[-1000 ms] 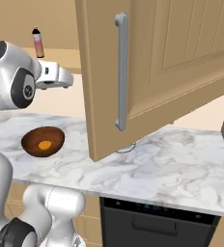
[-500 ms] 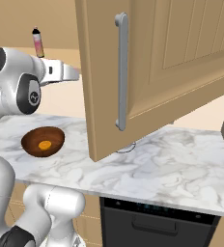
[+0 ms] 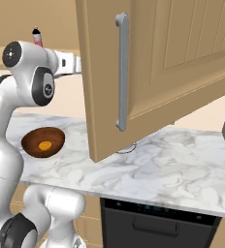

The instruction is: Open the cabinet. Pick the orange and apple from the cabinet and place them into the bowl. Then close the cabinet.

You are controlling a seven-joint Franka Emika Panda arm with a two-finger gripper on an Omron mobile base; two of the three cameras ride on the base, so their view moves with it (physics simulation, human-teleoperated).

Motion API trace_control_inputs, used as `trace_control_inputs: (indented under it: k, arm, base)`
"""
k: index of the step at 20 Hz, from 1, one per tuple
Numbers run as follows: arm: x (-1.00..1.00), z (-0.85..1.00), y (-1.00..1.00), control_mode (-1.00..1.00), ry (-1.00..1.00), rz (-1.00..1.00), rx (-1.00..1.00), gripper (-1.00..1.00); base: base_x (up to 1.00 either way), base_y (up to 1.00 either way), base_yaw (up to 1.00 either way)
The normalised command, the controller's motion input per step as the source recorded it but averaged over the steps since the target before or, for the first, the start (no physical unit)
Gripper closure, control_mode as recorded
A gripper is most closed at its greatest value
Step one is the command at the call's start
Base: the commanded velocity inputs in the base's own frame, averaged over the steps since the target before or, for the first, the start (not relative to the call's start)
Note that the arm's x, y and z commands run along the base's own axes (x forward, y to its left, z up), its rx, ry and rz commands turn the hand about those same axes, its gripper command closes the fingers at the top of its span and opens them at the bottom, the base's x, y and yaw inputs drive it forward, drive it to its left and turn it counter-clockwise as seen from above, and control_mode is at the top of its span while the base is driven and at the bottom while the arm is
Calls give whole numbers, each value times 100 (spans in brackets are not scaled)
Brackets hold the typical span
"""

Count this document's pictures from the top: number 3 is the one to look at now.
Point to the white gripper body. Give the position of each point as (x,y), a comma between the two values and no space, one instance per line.
(77,64)

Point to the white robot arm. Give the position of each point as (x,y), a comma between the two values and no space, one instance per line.
(27,80)

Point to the tan cabinet door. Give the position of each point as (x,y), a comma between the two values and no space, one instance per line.
(150,64)

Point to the brown wooden bowl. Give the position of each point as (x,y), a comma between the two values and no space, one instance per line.
(32,143)

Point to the pink bottle with black cap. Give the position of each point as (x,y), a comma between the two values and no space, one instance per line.
(37,37)

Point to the orange fruit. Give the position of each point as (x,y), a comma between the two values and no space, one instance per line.
(45,146)

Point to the black dishwasher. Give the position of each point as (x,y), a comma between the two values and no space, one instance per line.
(156,231)

